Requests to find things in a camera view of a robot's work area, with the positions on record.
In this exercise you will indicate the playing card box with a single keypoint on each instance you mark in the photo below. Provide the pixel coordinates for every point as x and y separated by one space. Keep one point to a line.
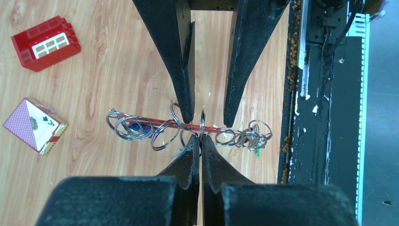
36 125

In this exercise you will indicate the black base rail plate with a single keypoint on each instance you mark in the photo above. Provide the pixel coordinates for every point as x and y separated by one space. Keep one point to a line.
325 98

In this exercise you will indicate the red toy brick block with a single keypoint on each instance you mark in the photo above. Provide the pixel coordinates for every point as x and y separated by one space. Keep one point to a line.
46 44

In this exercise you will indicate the blue key tag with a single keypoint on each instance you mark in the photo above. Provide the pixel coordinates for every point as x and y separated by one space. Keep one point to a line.
139 128

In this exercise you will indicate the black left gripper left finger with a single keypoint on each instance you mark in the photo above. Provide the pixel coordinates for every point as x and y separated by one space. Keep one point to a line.
169 198

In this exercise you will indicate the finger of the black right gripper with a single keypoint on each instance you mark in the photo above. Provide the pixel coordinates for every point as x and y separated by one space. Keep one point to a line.
173 33
253 22

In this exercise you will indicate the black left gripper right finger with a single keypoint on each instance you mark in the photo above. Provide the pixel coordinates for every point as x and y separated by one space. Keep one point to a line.
231 199

